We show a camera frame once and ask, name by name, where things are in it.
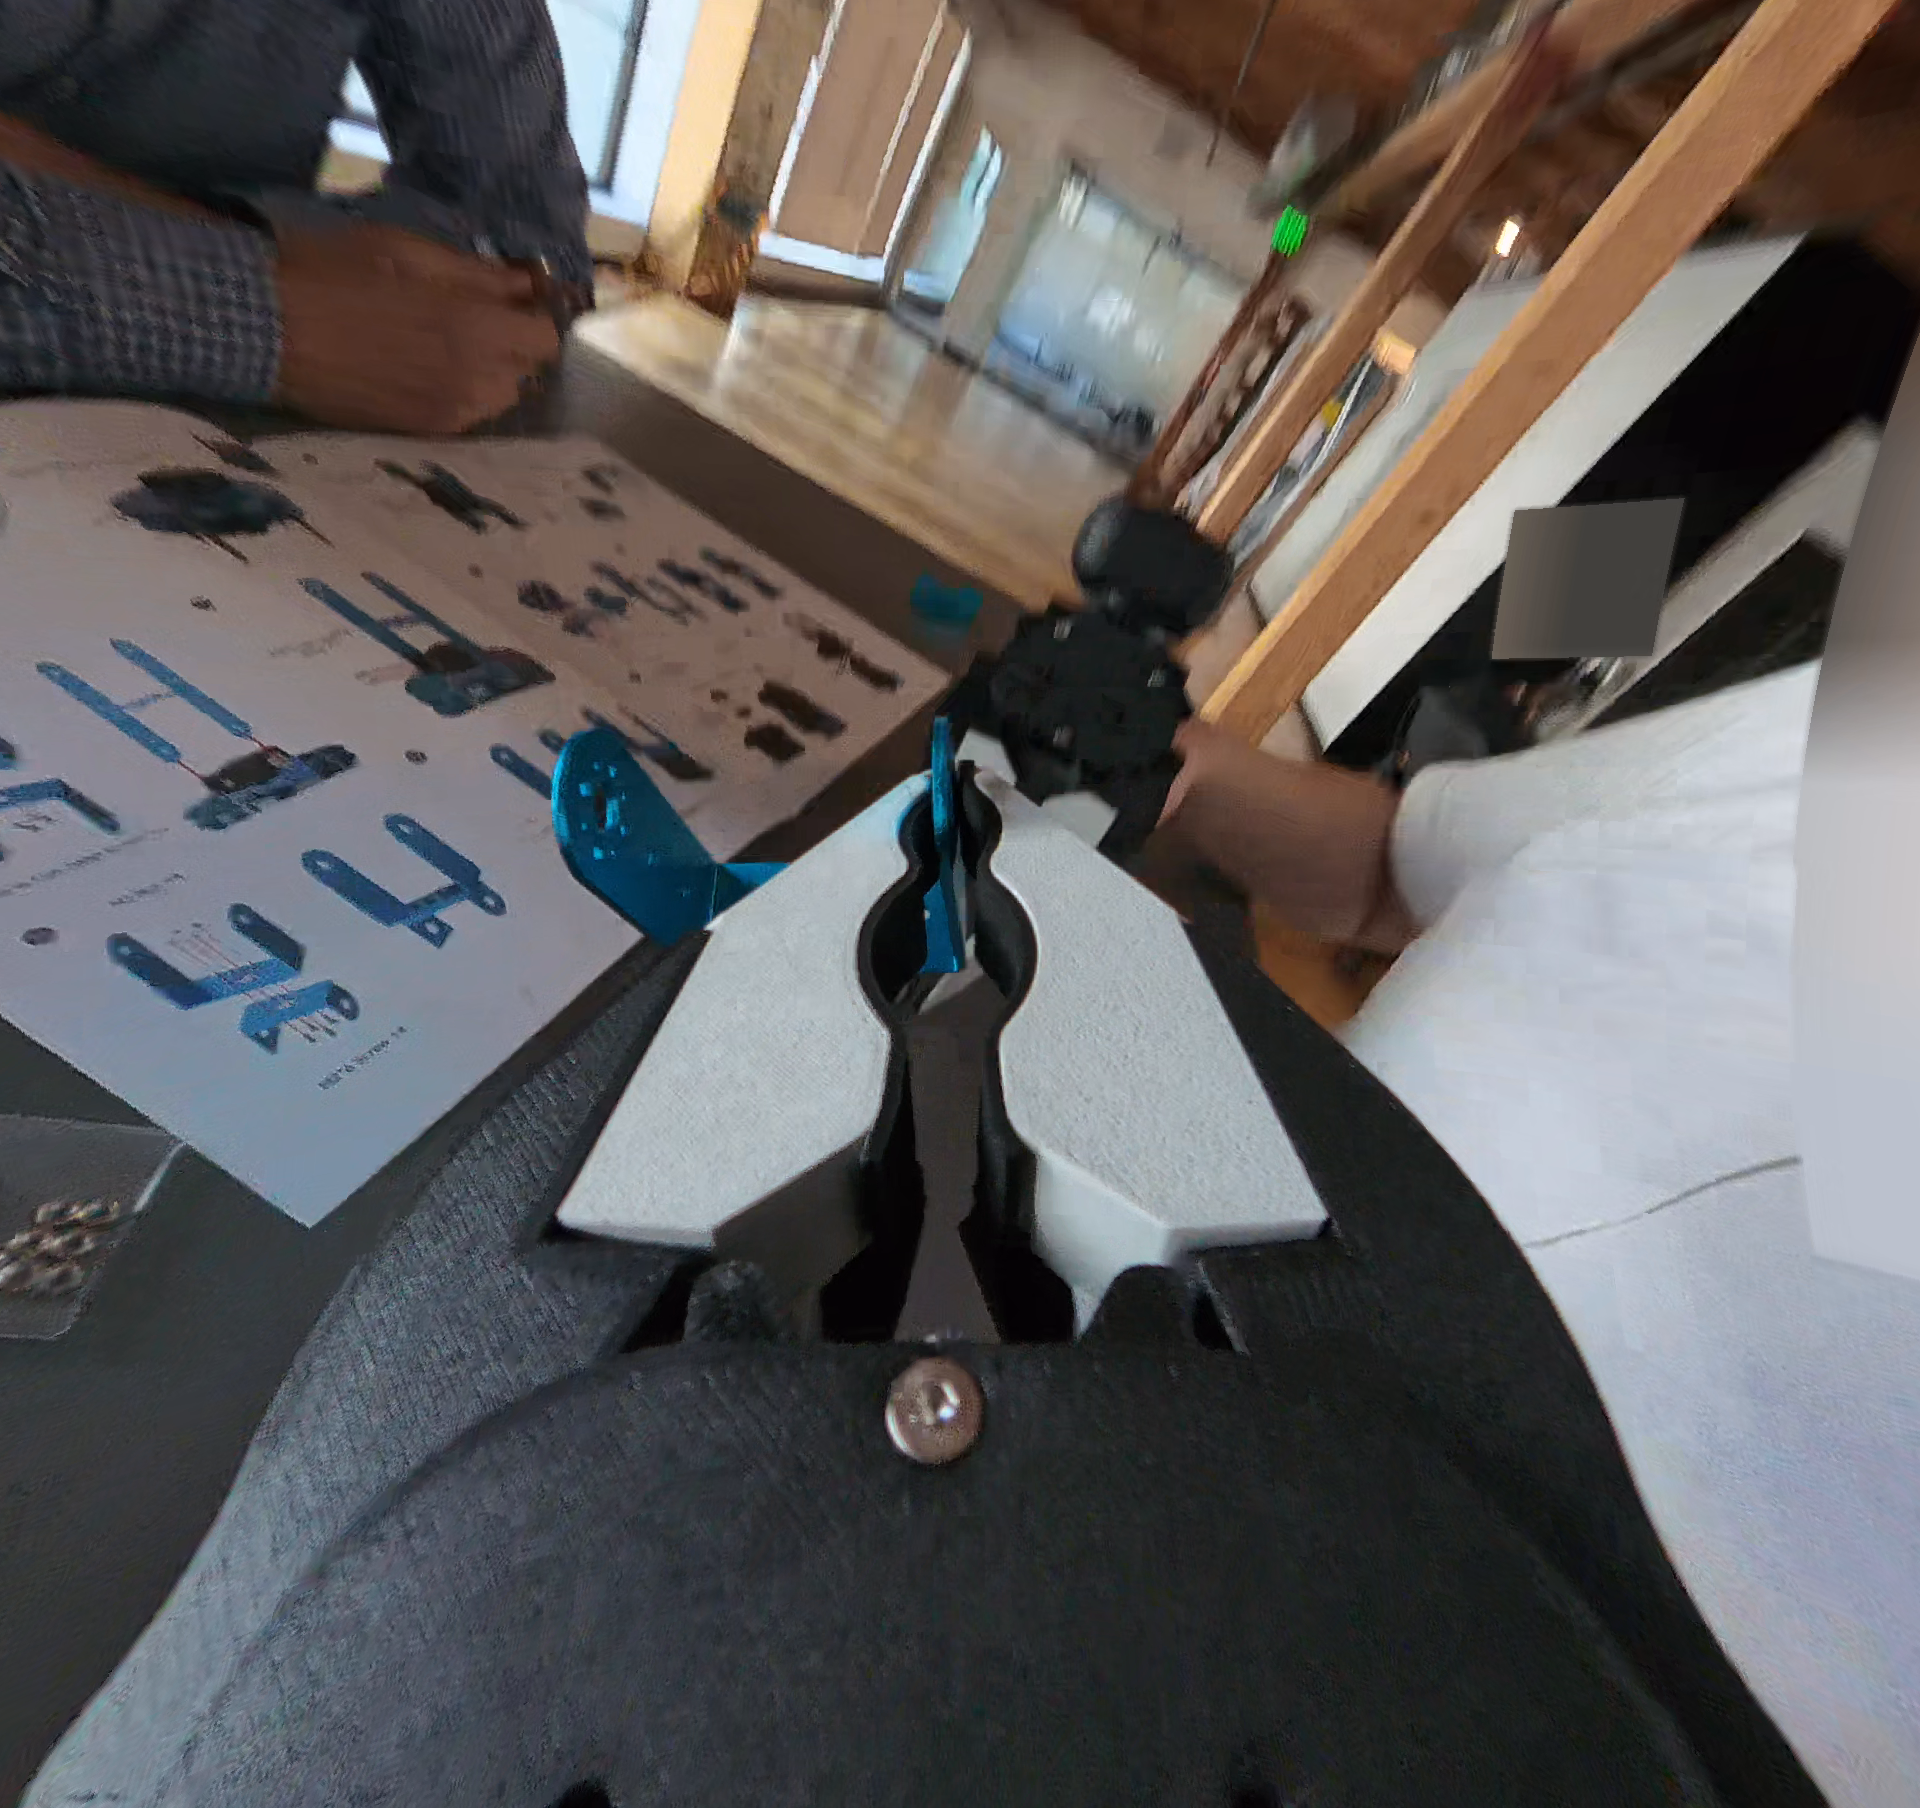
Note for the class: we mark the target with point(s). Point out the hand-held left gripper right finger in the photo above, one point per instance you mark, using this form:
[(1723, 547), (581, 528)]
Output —
[(1140, 1073)]

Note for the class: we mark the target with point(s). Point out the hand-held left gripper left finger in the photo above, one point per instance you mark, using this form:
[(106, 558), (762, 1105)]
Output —
[(764, 1073)]

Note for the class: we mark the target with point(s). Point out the small blue U bracket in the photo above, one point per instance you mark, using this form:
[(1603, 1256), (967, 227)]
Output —
[(945, 609)]

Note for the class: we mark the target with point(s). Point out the long blue U bracket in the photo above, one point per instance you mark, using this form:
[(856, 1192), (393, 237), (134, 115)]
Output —
[(614, 820)]

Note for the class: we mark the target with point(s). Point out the person's right forearm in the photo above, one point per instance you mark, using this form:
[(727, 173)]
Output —
[(1289, 834)]

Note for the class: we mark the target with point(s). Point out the green exit sign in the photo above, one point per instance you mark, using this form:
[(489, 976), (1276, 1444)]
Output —
[(1289, 229)]

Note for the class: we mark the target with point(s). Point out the printed instruction booklet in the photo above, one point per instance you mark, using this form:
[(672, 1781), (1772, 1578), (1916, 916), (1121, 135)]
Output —
[(301, 820)]

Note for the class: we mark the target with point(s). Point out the scattered small clear screw bags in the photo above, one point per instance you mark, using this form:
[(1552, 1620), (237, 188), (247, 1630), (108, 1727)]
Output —
[(61, 1238)]

